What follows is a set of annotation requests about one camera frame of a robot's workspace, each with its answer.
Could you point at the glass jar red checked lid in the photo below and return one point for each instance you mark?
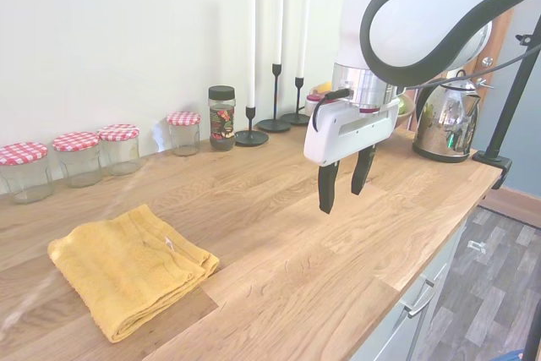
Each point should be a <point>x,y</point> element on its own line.
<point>120,147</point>
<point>78,158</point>
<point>184,130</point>
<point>25,171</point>

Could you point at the small jar dark red lid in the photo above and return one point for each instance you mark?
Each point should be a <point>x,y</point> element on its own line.
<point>311,103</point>

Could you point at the black candle holder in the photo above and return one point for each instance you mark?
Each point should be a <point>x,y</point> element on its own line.
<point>251,135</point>
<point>275,122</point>
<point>298,116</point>

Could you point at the grey cabinet drawers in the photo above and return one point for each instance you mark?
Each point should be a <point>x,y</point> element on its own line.
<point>418,293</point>

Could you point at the tall white candle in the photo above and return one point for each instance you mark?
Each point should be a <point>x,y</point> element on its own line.
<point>278,27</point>
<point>303,23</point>
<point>252,39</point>

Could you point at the yellow terry towel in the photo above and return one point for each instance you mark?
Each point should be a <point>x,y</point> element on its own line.
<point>131,268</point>

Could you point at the black camera stand with clamp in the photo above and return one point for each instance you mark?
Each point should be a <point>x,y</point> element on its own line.
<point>513,90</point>

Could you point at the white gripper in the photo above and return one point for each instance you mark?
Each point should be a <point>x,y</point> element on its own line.
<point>338,132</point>

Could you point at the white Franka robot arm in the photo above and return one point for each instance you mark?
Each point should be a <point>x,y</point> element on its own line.
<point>406,6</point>

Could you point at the shiny steel kettle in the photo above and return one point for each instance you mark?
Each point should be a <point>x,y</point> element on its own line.
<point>448,124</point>

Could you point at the coffee jar black lid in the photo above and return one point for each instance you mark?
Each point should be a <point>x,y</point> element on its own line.
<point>222,120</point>

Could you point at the fruit bowl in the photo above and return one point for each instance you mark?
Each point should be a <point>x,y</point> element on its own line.
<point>409,107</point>

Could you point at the yellow lemon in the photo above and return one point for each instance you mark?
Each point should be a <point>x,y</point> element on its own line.
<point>324,87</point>

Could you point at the green apple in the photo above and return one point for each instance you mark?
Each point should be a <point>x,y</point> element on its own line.
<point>401,104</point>

